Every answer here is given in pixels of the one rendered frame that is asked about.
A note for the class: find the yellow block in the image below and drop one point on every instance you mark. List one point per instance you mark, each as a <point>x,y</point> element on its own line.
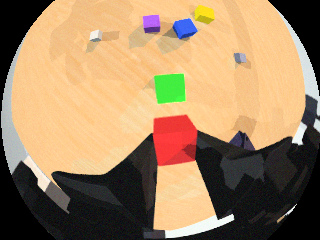
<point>204,14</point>

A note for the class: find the green block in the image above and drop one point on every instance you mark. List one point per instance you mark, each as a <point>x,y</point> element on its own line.
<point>170,88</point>

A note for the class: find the red block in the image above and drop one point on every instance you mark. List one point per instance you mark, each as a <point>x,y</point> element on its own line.
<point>175,140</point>

